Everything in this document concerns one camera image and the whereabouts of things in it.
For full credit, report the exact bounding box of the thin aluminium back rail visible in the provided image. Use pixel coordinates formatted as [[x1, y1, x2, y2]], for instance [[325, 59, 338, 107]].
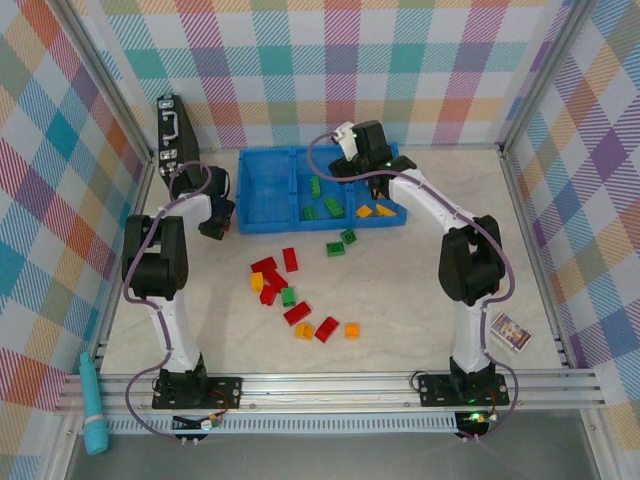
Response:
[[197, 142, 504, 152]]

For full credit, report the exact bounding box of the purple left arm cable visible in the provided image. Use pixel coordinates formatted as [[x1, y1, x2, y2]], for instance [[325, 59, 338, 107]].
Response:
[[122, 160, 214, 442]]

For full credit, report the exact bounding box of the aluminium side rail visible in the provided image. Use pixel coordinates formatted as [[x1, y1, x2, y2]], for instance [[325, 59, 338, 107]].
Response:
[[498, 144, 576, 371], [89, 152, 157, 374]]

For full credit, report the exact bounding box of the teal cylindrical tube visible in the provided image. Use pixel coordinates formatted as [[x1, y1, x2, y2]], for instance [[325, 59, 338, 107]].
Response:
[[78, 351, 110, 455]]

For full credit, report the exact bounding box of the small playing card box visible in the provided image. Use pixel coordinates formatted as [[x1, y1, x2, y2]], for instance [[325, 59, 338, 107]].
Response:
[[489, 312, 534, 353]]

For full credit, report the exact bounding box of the aluminium frame post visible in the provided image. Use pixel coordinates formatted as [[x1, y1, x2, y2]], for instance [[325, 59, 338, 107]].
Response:
[[58, 0, 156, 161], [497, 0, 599, 151]]

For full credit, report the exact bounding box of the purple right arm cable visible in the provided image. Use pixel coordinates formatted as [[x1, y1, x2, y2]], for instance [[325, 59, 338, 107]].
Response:
[[306, 130, 521, 444]]

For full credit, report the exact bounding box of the wide aluminium base rail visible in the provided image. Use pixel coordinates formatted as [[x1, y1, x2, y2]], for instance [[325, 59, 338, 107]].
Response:
[[53, 368, 601, 415]]

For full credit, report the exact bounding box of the small wired connector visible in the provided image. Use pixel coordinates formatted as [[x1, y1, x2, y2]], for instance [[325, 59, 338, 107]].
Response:
[[172, 410, 226, 435], [455, 408, 501, 439]]

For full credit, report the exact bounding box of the white slotted cable duct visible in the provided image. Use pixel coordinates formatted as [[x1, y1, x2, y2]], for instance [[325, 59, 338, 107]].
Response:
[[107, 416, 459, 435]]

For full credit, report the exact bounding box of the black briefcase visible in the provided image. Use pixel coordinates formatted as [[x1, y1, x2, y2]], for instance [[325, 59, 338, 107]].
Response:
[[156, 94, 207, 199]]

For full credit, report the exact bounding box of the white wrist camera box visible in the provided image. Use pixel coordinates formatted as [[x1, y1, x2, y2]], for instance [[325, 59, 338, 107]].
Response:
[[333, 123, 361, 159]]

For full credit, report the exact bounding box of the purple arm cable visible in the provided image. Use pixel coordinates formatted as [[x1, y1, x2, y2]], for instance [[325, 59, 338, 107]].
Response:
[[306, 130, 521, 444], [122, 160, 214, 442]]

